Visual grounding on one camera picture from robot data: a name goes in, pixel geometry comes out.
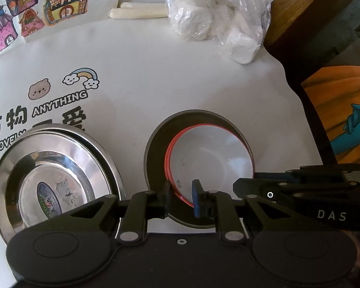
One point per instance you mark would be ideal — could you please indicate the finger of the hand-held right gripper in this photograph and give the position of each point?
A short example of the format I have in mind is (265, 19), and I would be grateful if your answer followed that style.
(273, 176)
(258, 187)

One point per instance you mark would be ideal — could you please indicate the orange poster with blue figure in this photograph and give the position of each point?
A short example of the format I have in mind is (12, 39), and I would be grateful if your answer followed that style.
(324, 96)

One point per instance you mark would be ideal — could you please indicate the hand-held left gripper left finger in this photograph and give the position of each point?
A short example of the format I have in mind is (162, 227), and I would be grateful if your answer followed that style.
(167, 198)

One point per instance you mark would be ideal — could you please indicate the cream white stick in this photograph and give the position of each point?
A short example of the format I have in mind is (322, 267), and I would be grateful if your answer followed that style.
(138, 12)
(141, 4)

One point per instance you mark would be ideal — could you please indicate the steel plate with label sticker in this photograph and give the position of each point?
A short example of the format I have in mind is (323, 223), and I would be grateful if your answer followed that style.
(27, 168)

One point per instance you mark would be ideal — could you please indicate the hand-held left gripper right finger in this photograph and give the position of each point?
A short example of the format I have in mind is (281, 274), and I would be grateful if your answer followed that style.
(196, 199)

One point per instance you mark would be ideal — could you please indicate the plain steel plate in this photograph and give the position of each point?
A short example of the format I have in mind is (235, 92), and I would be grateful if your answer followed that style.
(115, 174)

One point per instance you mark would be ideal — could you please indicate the white printed tablecloth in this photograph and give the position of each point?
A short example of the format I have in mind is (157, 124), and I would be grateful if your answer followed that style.
(168, 81)

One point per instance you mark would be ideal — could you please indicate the large stainless steel bowl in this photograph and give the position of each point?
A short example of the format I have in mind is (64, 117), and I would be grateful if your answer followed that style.
(157, 144)

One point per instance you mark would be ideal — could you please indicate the plastic bag of white buns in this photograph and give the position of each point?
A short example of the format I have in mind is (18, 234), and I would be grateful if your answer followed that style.
(204, 15)

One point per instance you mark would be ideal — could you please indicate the brown wooden furniture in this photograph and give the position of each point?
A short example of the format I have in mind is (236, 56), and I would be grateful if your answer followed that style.
(303, 15)

